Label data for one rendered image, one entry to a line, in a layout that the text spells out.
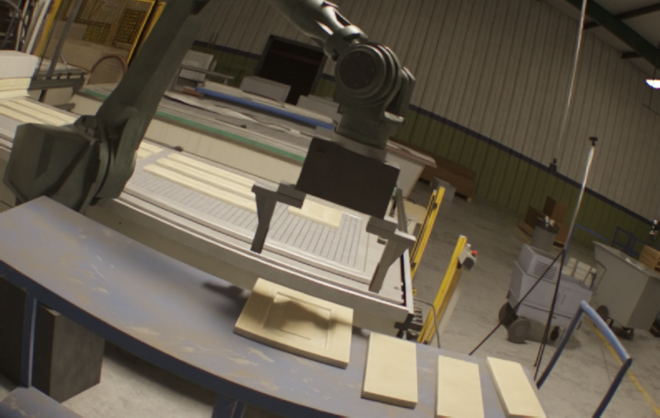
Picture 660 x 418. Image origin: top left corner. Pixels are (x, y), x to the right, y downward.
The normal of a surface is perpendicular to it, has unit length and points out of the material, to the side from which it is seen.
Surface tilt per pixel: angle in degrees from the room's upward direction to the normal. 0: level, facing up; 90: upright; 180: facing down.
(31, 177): 90
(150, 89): 102
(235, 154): 90
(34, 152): 90
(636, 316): 98
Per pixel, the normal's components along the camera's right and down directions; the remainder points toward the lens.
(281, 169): -0.07, 0.13
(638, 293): -0.86, -0.22
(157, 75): 0.67, 0.54
